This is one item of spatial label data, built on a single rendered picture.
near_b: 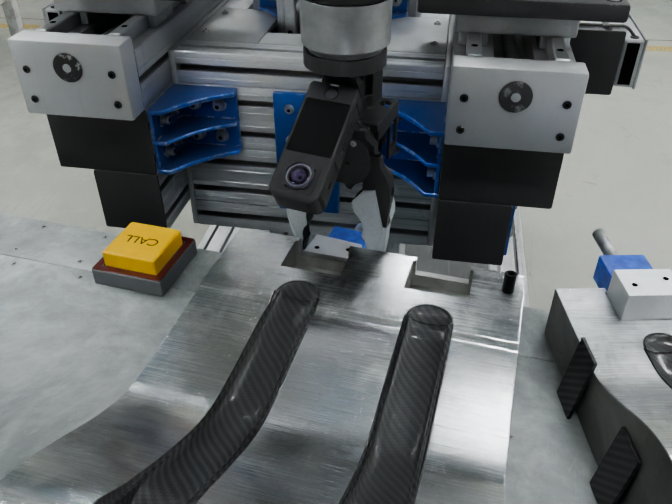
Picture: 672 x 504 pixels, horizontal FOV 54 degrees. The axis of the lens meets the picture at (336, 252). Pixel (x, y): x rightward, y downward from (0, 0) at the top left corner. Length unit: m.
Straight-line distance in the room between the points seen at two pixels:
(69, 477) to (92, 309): 0.33
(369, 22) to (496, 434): 0.32
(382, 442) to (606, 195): 2.19
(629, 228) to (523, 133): 1.70
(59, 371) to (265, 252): 0.21
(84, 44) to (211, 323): 0.40
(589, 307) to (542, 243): 1.63
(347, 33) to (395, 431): 0.30
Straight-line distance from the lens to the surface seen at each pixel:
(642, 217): 2.50
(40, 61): 0.84
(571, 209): 2.45
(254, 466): 0.41
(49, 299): 0.73
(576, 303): 0.62
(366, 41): 0.54
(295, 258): 0.61
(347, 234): 0.69
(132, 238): 0.72
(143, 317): 0.68
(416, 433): 0.45
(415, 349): 0.50
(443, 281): 0.58
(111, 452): 0.42
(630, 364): 0.58
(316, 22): 0.54
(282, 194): 0.53
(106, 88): 0.81
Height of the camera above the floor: 1.23
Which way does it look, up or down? 36 degrees down
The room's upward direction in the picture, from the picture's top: straight up
